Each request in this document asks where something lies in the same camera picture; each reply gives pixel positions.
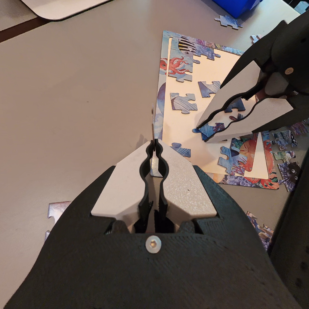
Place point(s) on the pale blue octopus arm piece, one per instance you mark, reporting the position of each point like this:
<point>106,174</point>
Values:
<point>183,59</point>

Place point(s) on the grey blue white puzzle piece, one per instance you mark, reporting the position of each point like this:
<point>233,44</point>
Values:
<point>299,126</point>

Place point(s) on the striped fish puzzle piece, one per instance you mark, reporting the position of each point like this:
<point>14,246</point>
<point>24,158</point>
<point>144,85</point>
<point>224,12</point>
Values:
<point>187,44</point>

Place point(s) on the joined orange crab puzzle pieces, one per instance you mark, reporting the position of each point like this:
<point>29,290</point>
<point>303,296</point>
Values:
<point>251,152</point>

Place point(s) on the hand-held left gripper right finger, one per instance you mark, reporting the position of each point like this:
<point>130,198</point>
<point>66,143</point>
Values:
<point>190,193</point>

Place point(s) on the blue swoosh corner puzzle piece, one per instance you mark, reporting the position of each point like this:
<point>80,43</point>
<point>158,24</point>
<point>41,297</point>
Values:
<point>181,151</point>

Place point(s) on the sea print jigsaw puzzle board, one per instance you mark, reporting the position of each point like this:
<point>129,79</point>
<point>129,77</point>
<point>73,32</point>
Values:
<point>183,125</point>

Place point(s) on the pale striped whale fin piece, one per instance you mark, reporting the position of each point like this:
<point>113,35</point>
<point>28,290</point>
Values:
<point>183,103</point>

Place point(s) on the dark blue striped whale piece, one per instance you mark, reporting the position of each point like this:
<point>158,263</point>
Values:
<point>207,88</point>

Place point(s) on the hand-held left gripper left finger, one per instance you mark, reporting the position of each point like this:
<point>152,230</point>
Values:
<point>115,193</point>

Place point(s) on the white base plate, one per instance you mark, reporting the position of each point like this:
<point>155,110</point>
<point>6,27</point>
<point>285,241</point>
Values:
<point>60,8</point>

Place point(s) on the dark blue striped puzzle piece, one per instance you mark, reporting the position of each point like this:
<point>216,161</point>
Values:
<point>237,106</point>

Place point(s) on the black spiny fish puzzle piece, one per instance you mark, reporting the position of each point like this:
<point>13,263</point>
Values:
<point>291,171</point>

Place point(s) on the blue plastic bin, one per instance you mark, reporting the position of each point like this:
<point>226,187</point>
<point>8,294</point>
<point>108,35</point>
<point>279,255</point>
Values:
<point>236,6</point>

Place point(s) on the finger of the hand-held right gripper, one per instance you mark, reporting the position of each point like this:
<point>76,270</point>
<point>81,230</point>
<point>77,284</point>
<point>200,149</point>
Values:
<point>268,115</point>
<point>236,84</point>

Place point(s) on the purple grey peeled puzzle piece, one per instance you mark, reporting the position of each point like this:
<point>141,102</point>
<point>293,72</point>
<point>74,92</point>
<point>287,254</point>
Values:
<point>59,208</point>

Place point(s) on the striped whale belly puzzle piece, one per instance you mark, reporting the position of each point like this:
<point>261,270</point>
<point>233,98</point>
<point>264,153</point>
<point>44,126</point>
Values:
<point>206,131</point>

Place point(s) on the pink coral seahorse puzzle piece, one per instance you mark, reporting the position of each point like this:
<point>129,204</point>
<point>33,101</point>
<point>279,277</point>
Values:
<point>218,126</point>

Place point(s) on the pale blue splash puzzle piece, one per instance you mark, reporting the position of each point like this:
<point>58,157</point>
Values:
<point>228,21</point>

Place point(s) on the purple blue edge puzzle piece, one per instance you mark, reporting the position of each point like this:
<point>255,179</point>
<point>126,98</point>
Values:
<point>207,52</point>

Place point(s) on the small blue purple puzzle piece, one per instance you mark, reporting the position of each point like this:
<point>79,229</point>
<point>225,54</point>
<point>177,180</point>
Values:
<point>255,38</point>

